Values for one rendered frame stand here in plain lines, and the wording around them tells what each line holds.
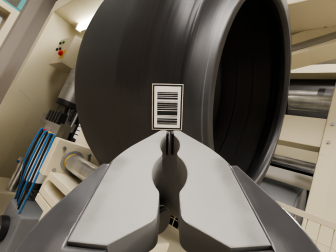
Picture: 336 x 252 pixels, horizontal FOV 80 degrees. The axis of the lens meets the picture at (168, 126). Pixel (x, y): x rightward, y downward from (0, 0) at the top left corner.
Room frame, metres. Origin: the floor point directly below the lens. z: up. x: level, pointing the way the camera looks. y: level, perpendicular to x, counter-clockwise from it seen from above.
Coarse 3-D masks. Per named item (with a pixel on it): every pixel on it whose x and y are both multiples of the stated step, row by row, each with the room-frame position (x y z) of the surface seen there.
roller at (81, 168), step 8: (72, 160) 0.53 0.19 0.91; (80, 160) 0.52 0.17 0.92; (72, 168) 0.52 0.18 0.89; (80, 168) 0.50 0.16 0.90; (88, 168) 0.48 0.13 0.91; (96, 168) 0.48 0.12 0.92; (80, 176) 0.49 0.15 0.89; (160, 208) 0.34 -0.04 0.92; (160, 216) 0.33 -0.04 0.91; (168, 216) 0.35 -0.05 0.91; (160, 224) 0.34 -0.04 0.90; (160, 232) 0.34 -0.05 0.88
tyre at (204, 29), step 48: (144, 0) 0.25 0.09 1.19; (192, 0) 0.23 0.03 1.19; (240, 0) 0.27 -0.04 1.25; (96, 48) 0.32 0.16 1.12; (144, 48) 0.24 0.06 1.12; (192, 48) 0.24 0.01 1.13; (240, 48) 0.63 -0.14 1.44; (288, 48) 0.48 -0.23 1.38; (96, 96) 0.33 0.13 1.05; (144, 96) 0.26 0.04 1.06; (192, 96) 0.26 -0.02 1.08; (240, 96) 0.71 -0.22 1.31; (96, 144) 0.40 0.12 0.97; (240, 144) 0.70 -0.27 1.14
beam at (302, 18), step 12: (288, 0) 0.60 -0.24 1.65; (300, 0) 0.57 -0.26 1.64; (312, 0) 0.55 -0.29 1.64; (324, 0) 0.54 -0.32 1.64; (300, 12) 0.61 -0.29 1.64; (312, 12) 0.59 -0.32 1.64; (324, 12) 0.58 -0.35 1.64; (300, 24) 0.65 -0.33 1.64; (312, 24) 0.63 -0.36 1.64; (324, 24) 0.62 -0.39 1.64
